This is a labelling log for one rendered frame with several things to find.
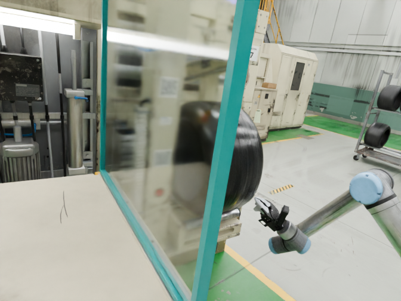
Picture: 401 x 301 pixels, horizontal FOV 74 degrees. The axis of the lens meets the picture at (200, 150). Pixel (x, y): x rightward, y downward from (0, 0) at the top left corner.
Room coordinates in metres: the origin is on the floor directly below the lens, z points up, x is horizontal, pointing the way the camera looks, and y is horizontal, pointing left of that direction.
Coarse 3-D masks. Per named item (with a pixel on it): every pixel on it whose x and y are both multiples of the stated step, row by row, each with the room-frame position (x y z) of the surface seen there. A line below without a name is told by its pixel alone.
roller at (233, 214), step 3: (231, 210) 1.21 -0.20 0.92; (234, 210) 1.21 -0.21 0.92; (237, 210) 1.22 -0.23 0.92; (222, 213) 1.17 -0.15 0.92; (225, 213) 1.17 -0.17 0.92; (228, 213) 1.18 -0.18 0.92; (231, 213) 1.19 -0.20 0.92; (234, 213) 1.20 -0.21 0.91; (237, 213) 1.21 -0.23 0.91; (222, 216) 1.15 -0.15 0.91; (225, 216) 1.16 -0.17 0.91; (228, 216) 1.17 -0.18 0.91; (231, 216) 1.18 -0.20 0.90; (234, 216) 1.19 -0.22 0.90; (237, 216) 1.21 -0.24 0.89; (222, 219) 1.15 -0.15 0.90; (225, 219) 1.16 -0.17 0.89; (228, 219) 1.18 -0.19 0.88
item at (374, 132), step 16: (384, 96) 5.57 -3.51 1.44; (400, 96) 5.85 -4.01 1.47; (368, 112) 5.70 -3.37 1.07; (400, 112) 5.47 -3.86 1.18; (368, 128) 5.68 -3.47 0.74; (384, 128) 5.53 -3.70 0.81; (368, 144) 5.62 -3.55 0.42; (384, 144) 5.70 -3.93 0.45; (384, 160) 5.27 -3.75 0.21; (400, 160) 5.45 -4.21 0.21
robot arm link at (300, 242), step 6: (294, 234) 1.12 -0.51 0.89; (300, 234) 1.13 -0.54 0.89; (288, 240) 1.12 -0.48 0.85; (294, 240) 1.11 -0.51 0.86; (300, 240) 1.12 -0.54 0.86; (306, 240) 1.13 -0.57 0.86; (288, 246) 1.14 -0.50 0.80; (294, 246) 1.12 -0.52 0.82; (300, 246) 1.11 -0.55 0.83; (306, 246) 1.11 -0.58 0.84; (300, 252) 1.12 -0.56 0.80
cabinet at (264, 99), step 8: (256, 88) 5.74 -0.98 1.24; (264, 88) 5.94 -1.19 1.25; (256, 96) 5.78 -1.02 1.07; (264, 96) 5.98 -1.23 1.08; (272, 96) 6.18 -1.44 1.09; (256, 104) 5.81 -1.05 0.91; (264, 104) 6.02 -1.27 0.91; (272, 104) 6.22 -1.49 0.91; (256, 112) 5.85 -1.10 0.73; (264, 112) 6.06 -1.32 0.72; (272, 112) 6.28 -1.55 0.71; (256, 120) 5.89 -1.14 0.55; (264, 120) 6.11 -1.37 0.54; (264, 128) 6.15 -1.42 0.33; (264, 136) 6.20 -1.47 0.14
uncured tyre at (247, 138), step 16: (240, 112) 1.21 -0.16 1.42; (240, 128) 1.12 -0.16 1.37; (256, 128) 1.18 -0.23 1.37; (240, 144) 1.07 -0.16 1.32; (256, 144) 1.11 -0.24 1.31; (240, 160) 1.04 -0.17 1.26; (256, 160) 1.08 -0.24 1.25; (240, 176) 1.03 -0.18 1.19; (256, 176) 1.08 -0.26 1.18; (240, 192) 1.05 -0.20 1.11; (224, 208) 1.06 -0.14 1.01
